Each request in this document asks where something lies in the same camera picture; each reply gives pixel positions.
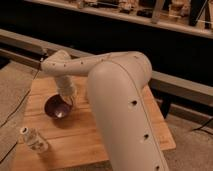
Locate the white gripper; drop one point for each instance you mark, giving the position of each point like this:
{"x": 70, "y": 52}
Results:
{"x": 66, "y": 87}

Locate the dark purple ceramic bowl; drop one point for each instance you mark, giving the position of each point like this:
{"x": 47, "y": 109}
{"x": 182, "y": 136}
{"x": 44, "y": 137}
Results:
{"x": 55, "y": 108}

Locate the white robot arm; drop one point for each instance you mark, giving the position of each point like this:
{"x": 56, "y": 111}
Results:
{"x": 114, "y": 84}

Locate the wooden board tabletop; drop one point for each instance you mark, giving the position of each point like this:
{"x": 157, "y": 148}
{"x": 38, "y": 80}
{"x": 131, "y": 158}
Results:
{"x": 73, "y": 140}

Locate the clear plastic bottle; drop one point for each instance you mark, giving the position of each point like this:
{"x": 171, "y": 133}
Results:
{"x": 33, "y": 139}

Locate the long wooden shelf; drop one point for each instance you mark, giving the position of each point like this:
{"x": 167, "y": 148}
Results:
{"x": 123, "y": 11}

